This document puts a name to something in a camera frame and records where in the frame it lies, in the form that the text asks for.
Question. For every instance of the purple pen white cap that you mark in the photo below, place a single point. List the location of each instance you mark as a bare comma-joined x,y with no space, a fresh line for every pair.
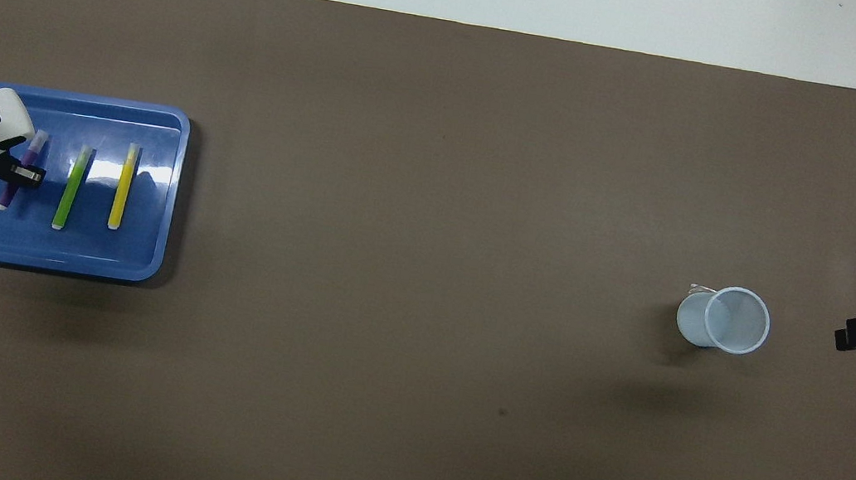
7,196

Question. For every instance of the brown table mat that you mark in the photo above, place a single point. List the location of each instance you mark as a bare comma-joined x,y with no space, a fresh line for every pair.
435,191

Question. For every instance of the green pen white cap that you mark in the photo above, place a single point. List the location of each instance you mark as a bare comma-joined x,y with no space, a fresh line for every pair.
71,190

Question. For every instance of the translucent plastic cup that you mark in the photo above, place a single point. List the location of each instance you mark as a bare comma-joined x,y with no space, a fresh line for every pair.
735,321

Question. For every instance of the blue plastic tray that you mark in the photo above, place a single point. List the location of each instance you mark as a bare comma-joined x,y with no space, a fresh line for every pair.
142,250

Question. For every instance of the yellow pen white cap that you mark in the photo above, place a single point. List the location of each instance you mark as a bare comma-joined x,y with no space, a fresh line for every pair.
122,189

